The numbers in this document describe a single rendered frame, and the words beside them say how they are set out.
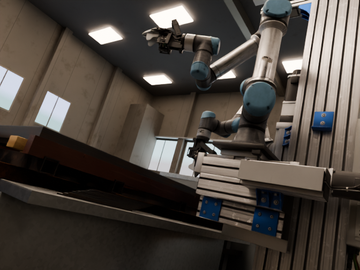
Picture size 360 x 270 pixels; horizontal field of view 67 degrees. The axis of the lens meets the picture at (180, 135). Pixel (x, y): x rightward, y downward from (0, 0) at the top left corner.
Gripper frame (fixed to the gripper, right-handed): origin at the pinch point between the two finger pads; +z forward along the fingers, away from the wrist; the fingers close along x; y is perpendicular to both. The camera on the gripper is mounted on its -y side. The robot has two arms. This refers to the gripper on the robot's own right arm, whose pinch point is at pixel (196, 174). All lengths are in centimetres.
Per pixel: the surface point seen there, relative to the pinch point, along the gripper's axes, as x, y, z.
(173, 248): 3.4, 0.5, 37.0
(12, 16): -73, 916, -434
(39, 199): 82, -16, 26
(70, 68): -318, 925, -392
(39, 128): 77, 11, 7
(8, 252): 76, 0, 42
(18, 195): 84, -10, 27
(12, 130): 77, 33, 8
